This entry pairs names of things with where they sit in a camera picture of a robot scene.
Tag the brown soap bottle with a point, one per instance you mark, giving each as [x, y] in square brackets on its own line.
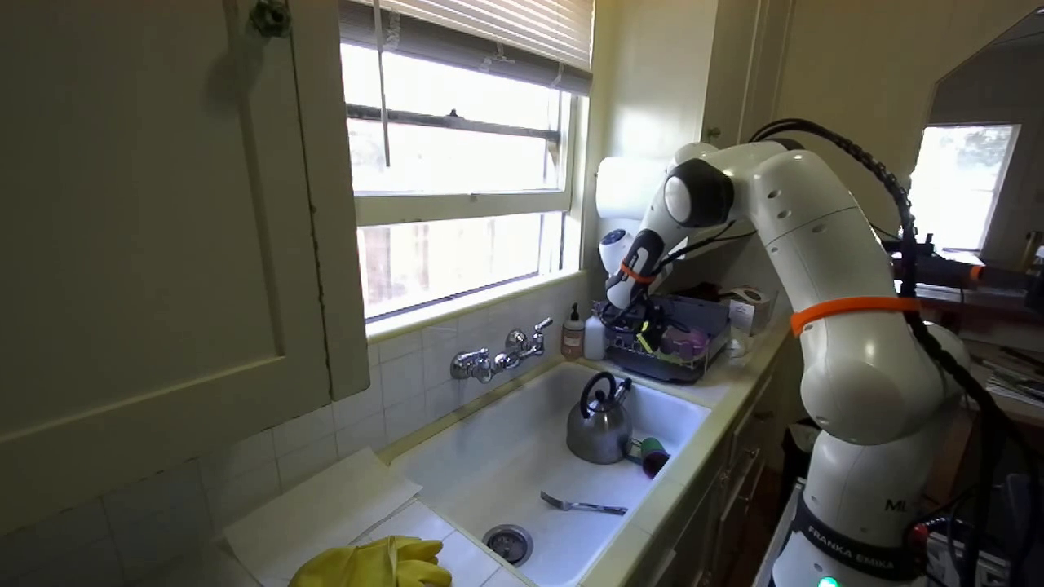
[573, 337]

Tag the chrome wall faucet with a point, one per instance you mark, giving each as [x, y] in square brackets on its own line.
[502, 358]

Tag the metal sink drain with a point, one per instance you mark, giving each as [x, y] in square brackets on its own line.
[506, 541]

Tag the dark blue dish rack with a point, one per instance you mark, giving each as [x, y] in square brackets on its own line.
[665, 365]

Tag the beige window blind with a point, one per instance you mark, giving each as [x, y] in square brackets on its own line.
[490, 26]

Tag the white framed kitchen window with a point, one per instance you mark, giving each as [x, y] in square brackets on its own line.
[457, 215]

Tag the cream wall cabinet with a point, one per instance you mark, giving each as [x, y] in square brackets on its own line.
[737, 67]

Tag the small bright window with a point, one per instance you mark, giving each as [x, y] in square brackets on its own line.
[963, 184]

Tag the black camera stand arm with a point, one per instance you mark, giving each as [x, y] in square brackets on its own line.
[978, 272]

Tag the purple round dish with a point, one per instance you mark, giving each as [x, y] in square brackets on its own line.
[685, 342]

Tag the dark round cabinet knob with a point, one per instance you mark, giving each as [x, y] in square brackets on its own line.
[268, 13]

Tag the white ceramic sink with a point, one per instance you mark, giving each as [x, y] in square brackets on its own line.
[510, 466]

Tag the cream cabinet door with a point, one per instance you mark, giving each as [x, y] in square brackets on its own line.
[142, 215]

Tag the green dark scrubber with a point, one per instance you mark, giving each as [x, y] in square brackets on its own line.
[651, 452]

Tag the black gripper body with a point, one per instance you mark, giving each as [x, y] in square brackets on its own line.
[641, 254]

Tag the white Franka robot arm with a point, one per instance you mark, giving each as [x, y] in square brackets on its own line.
[858, 369]

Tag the yellow cloth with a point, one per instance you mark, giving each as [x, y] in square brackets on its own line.
[368, 565]

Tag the white small container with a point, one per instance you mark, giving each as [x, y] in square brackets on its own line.
[746, 310]

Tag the cream base cabinet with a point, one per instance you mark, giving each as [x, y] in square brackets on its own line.
[728, 478]

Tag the white plastic bottle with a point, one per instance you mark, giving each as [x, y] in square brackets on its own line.
[593, 341]

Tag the metal fork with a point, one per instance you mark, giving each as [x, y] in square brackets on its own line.
[582, 508]

